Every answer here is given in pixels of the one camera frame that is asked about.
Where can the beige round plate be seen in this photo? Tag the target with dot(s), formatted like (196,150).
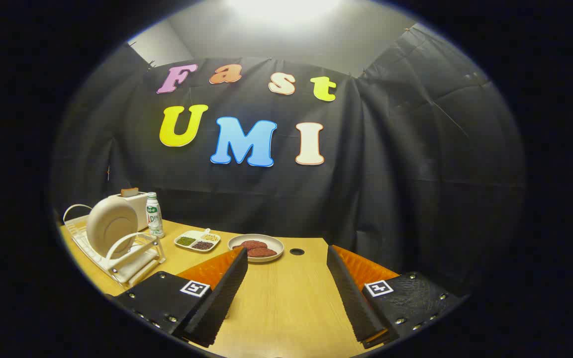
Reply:
(110,226)

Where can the brown toast slice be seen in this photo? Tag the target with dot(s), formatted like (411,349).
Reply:
(129,192)

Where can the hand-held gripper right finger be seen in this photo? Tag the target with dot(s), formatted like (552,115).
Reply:
(353,298)

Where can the white green-label drink bottle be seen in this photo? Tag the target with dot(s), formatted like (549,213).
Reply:
(154,216)

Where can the beige plate with meat patties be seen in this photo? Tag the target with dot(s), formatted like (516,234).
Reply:
(274,243)

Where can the black backdrop cloth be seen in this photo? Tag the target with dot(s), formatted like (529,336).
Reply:
(391,189)

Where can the brown meat patty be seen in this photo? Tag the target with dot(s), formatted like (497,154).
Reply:
(251,244)
(262,252)

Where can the white toaster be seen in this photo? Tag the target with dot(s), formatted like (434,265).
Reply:
(140,209)

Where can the white divided dish with beans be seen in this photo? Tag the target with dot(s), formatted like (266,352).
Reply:
(197,241)

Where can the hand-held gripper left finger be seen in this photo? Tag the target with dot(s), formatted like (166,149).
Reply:
(222,298)

